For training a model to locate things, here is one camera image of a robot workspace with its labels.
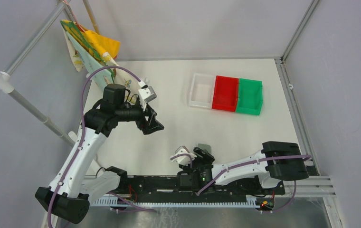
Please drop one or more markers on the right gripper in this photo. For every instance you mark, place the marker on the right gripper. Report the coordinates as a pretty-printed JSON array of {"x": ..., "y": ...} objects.
[{"x": 207, "y": 159}]

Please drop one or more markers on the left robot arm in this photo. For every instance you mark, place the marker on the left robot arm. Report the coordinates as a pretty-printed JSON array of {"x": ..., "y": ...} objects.
[{"x": 67, "y": 196}]

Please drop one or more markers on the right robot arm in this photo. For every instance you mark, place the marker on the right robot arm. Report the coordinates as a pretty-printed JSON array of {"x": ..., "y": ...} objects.
[{"x": 275, "y": 162}]

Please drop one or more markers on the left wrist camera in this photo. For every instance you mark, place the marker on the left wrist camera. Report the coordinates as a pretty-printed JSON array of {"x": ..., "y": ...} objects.
[{"x": 146, "y": 94}]

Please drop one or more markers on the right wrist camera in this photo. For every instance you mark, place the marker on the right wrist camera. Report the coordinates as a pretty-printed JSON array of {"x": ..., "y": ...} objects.
[{"x": 183, "y": 156}]

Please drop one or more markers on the clear plastic bin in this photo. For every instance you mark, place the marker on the clear plastic bin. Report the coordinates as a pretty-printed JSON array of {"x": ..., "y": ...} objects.
[{"x": 201, "y": 91}]

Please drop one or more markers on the green plastic bin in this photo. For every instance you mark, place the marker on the green plastic bin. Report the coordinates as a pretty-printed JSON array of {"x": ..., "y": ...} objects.
[{"x": 250, "y": 97}]

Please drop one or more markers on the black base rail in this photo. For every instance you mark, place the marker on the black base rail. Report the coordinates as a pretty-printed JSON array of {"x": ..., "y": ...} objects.
[{"x": 183, "y": 189}]

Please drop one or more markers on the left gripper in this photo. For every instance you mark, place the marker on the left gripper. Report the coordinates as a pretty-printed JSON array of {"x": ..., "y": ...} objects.
[{"x": 143, "y": 124}]

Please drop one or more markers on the white pipe pole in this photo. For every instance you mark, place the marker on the white pipe pole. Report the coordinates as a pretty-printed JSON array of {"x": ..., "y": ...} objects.
[{"x": 7, "y": 88}]

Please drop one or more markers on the red plastic bin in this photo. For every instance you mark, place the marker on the red plastic bin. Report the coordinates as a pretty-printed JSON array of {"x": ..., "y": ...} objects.
[{"x": 225, "y": 97}]

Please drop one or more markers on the green leather card holder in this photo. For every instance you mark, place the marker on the green leather card holder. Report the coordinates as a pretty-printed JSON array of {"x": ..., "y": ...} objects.
[{"x": 204, "y": 147}]

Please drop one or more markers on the patterned cloth bags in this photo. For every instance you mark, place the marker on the patterned cloth bags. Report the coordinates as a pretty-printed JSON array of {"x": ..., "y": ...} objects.
[{"x": 92, "y": 51}]

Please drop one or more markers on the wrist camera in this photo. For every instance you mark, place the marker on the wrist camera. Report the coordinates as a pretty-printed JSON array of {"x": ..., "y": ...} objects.
[
  {"x": 146, "y": 94},
  {"x": 183, "y": 156}
]

